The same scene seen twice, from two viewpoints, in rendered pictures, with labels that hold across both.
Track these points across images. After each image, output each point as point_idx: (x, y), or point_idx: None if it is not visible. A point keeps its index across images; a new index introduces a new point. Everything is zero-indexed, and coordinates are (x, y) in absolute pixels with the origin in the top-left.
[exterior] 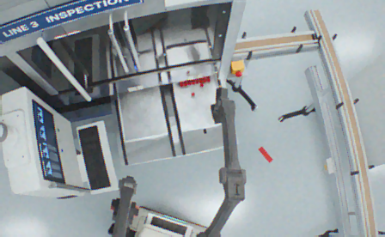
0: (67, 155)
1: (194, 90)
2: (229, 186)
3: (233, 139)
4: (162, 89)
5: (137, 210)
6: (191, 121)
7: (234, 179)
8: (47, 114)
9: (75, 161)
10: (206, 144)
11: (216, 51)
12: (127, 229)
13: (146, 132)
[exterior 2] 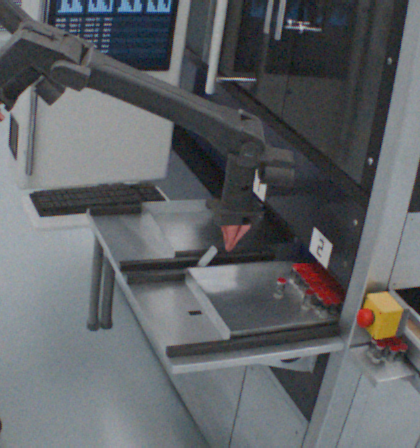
0: (95, 119)
1: (293, 298)
2: (50, 26)
3: (161, 85)
4: (276, 259)
5: None
6: (213, 293)
7: (67, 42)
8: (164, 39)
9: (85, 163)
10: (159, 314)
11: (373, 146)
12: None
13: (169, 237)
